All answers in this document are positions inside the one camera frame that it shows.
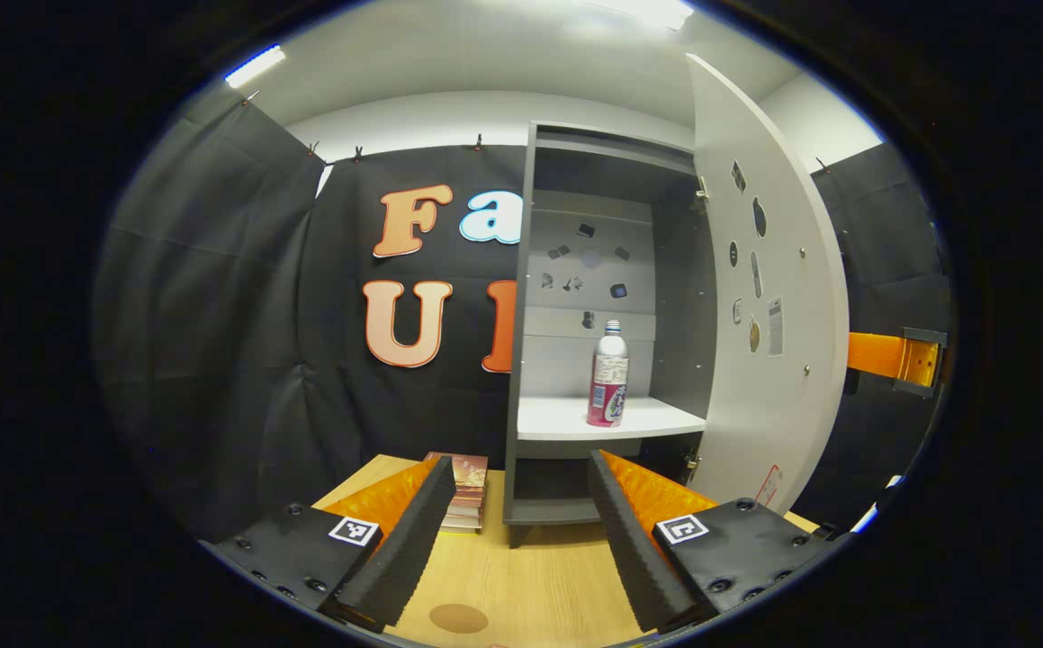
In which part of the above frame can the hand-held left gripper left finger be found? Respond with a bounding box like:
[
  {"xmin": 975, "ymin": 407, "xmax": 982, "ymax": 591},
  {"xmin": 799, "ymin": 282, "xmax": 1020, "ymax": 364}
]
[{"xmin": 200, "ymin": 455, "xmax": 457, "ymax": 635}]

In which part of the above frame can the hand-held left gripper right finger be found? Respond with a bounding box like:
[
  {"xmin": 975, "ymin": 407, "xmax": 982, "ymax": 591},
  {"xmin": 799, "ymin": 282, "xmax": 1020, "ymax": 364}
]
[{"xmin": 588, "ymin": 448, "xmax": 839, "ymax": 635}]

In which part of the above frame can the round brown coaster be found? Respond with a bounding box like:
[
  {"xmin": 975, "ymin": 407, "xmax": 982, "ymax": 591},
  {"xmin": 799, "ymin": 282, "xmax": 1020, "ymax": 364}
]
[{"xmin": 428, "ymin": 603, "xmax": 490, "ymax": 635}]

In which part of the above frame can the white cabinet door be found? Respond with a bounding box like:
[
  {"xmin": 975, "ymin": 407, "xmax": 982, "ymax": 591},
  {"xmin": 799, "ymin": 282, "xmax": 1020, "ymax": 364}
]
[{"xmin": 685, "ymin": 52, "xmax": 850, "ymax": 516}]

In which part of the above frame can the silver bottle with red label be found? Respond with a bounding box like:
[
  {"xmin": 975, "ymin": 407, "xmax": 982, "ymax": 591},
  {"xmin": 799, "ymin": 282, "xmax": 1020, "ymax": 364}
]
[{"xmin": 586, "ymin": 319, "xmax": 630, "ymax": 428}]

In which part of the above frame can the grey cabinet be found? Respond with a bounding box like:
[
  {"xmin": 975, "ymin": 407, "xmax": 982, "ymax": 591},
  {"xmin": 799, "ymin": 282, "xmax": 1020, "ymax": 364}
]
[{"xmin": 503, "ymin": 121, "xmax": 720, "ymax": 550}]

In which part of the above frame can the white cabinet shelf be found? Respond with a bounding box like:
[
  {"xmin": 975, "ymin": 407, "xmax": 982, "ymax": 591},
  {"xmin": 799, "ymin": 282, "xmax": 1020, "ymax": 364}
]
[{"xmin": 517, "ymin": 396, "xmax": 706, "ymax": 442}]

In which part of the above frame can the stack of books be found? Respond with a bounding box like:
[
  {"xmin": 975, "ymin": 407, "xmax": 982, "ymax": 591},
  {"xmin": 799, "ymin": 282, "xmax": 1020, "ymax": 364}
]
[{"xmin": 438, "ymin": 452, "xmax": 490, "ymax": 535}]

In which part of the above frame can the black backdrop cloth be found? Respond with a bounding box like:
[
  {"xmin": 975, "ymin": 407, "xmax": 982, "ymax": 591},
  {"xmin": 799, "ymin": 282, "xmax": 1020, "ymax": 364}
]
[{"xmin": 94, "ymin": 94, "xmax": 954, "ymax": 545}]

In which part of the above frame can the ceiling light strip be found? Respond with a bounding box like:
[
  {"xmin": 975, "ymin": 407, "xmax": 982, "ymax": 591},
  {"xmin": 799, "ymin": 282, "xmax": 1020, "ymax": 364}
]
[
  {"xmin": 589, "ymin": 0, "xmax": 696, "ymax": 31},
  {"xmin": 222, "ymin": 45, "xmax": 288, "ymax": 89}
]

